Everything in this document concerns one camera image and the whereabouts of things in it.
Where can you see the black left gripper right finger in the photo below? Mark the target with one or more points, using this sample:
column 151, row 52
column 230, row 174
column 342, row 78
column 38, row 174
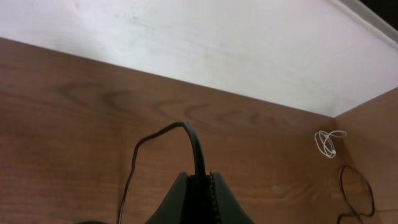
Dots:
column 225, row 208

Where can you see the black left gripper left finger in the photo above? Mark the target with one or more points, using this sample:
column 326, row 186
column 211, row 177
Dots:
column 171, row 208

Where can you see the brown cardboard wall panel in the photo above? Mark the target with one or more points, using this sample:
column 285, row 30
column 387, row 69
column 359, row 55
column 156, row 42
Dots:
column 372, row 144

